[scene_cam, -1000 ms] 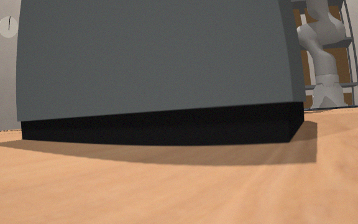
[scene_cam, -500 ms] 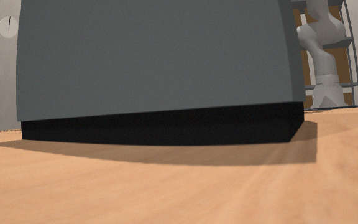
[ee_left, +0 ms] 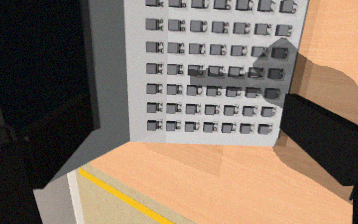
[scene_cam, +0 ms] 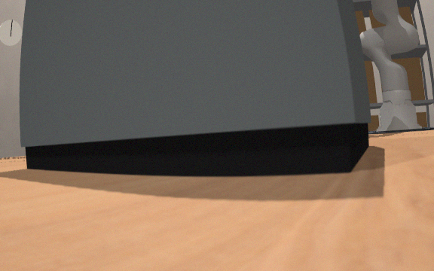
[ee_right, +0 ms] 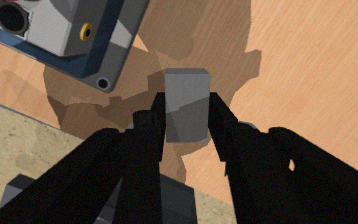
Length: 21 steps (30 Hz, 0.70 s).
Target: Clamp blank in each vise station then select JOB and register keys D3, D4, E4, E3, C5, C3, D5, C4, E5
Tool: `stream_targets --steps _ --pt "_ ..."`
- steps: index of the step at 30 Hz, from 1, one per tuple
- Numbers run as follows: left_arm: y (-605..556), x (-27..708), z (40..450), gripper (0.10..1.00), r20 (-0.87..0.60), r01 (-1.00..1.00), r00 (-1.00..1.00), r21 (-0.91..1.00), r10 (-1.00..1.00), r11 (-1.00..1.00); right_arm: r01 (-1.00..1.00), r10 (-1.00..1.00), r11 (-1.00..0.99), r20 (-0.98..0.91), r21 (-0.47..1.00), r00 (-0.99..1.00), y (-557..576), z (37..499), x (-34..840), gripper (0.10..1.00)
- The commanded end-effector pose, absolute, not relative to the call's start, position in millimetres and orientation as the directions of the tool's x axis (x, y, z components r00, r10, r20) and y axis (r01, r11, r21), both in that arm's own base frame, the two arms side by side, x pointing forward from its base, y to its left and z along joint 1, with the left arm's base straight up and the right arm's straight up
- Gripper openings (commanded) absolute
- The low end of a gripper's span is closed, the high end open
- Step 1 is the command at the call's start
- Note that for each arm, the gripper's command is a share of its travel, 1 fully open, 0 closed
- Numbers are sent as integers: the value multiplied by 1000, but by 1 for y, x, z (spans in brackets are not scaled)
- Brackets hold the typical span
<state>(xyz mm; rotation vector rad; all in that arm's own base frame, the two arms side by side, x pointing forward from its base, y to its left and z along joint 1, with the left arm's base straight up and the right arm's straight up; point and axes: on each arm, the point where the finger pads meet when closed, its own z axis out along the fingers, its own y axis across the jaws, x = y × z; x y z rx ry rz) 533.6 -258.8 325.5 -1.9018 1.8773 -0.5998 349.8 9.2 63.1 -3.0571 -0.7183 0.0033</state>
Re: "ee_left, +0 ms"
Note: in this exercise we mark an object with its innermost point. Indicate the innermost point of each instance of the grey cabinet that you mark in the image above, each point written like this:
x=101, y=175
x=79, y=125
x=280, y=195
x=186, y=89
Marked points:
x=198, y=60

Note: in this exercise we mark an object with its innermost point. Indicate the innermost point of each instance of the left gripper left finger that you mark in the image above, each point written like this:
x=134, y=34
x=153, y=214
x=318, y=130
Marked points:
x=30, y=158

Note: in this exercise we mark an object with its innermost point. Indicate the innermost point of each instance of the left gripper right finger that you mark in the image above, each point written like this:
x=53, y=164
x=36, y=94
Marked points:
x=331, y=140

